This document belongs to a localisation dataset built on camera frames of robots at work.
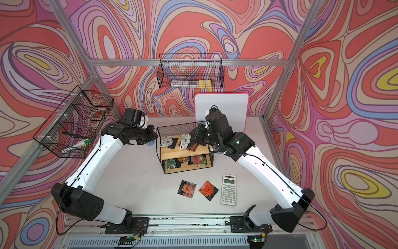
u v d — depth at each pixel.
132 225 0.72
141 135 0.64
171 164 0.93
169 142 0.84
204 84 0.82
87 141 0.72
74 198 0.39
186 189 0.84
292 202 0.38
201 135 0.58
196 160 0.93
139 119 0.62
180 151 0.82
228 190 0.84
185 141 0.69
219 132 0.47
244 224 0.66
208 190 0.84
